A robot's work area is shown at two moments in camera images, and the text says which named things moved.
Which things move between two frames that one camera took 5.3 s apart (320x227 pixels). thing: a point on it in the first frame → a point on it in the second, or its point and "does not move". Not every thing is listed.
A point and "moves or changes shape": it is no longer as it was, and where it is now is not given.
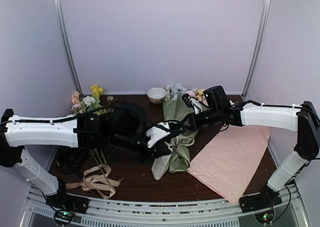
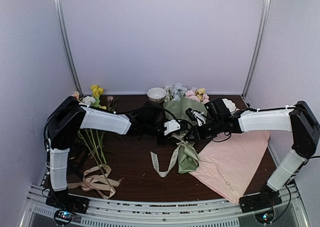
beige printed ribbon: x=161 y=164 moves or changes shape
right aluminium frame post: x=262 y=34 does not move
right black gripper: x=194 y=125 → x=197 y=135
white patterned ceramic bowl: x=156 y=95 does not move
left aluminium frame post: x=63 y=36 does not move
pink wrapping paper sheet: x=228 y=163 does not move
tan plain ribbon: x=96 y=179 does not move
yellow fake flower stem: x=199 y=93 does not move
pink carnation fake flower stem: x=191 y=93 moves or changes shape
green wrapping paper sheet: x=176 y=109 moves or changes shape
